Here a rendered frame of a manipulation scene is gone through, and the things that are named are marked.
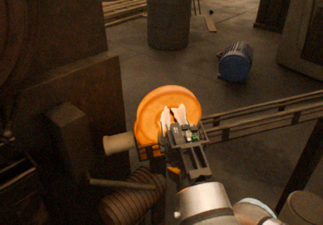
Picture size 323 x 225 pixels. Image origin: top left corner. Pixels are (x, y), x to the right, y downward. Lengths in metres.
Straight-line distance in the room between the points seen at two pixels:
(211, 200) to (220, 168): 1.18
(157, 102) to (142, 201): 0.38
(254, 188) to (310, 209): 0.69
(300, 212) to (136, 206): 0.48
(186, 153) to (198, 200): 0.09
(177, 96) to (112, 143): 0.27
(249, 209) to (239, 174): 1.02
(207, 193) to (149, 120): 0.22
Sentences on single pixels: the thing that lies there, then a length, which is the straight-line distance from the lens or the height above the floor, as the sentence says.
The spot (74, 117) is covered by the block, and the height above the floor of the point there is 0.80.
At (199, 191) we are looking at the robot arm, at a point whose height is 0.85.
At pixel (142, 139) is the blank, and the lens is 0.71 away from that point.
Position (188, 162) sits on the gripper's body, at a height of 0.84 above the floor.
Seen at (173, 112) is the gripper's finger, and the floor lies 0.85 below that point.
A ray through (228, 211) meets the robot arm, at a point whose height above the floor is 0.83.
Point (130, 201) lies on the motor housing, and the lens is 0.78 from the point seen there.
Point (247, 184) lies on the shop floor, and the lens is 1.54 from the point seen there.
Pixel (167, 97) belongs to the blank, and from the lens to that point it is 0.52.
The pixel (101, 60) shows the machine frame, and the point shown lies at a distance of 0.75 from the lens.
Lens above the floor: 1.17
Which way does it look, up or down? 34 degrees down
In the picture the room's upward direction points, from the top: straight up
